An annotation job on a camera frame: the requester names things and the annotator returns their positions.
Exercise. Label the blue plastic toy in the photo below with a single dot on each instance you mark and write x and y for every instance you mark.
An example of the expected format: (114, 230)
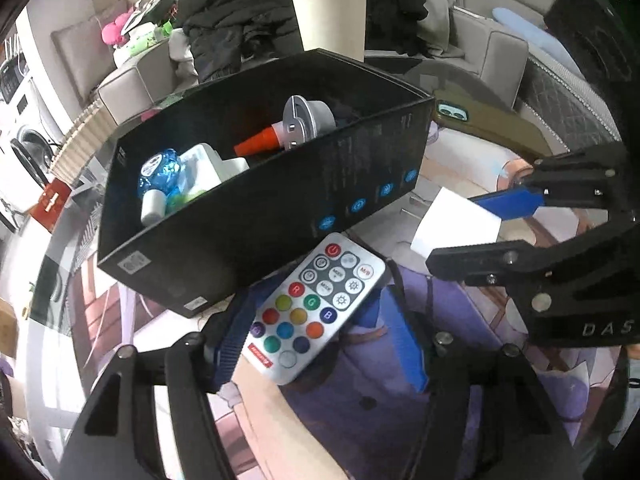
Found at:
(157, 172)

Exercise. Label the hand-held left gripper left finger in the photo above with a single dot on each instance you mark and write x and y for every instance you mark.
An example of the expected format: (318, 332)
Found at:
(235, 330)

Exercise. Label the wicker basket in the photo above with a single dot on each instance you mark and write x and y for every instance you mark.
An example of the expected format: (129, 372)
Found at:
(82, 140)

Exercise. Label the light blue pillow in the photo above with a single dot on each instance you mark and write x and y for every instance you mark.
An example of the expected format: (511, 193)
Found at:
(530, 27)

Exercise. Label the grey sofa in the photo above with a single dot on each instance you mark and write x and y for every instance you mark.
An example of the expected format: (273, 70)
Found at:
(485, 55)

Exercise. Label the black puffer jacket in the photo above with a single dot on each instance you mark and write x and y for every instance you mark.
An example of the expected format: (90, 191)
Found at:
(230, 25)

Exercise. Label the green and white pouch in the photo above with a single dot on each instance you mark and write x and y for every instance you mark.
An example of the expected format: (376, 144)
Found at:
(150, 40)

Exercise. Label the black quilted seat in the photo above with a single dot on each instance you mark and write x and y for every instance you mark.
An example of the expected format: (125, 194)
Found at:
(565, 105)

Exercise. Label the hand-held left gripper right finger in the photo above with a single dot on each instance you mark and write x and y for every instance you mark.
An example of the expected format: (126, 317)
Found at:
(400, 340)

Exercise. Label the pink plush toy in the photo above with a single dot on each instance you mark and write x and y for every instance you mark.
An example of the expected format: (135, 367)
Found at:
(114, 30)

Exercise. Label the remote with coloured buttons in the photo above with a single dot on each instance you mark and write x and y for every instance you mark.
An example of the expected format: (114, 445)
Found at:
(315, 305)

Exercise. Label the white washing machine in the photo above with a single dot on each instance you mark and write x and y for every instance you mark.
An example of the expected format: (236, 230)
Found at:
(25, 125)

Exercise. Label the white power adapter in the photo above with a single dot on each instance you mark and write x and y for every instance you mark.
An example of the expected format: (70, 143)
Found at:
(205, 162)

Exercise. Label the grey garment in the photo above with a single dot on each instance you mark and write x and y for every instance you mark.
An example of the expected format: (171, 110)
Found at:
(437, 15)

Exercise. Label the grey cushion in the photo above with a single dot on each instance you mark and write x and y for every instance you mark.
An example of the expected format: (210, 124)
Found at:
(80, 55)

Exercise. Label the green and blue sponge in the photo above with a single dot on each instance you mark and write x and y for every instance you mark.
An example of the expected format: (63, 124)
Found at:
(185, 199)

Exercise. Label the silver round cap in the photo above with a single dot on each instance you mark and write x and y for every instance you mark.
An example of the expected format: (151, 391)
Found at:
(305, 120)

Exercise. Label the black coat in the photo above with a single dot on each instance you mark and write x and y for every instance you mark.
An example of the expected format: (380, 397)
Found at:
(390, 0)

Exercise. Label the black cardboard box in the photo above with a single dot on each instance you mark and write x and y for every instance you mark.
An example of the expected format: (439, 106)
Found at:
(260, 220)

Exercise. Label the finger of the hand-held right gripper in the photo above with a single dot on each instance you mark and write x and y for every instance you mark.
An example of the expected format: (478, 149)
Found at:
(510, 202)
(490, 262)

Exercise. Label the black and white helmet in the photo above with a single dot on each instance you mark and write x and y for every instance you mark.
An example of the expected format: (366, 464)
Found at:
(150, 7)

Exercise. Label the white tube with orange tip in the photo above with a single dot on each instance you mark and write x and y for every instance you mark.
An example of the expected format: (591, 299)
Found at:
(257, 142)

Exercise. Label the phone in olive case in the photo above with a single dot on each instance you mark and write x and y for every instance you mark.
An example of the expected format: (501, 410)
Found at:
(490, 125)

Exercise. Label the red gift bag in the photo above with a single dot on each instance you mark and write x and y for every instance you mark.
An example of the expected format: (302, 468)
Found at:
(50, 205)

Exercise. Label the white paper card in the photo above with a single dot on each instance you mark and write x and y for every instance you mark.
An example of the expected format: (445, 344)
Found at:
(455, 225)

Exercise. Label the white tumbler cup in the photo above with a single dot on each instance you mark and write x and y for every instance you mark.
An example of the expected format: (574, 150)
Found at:
(330, 22)

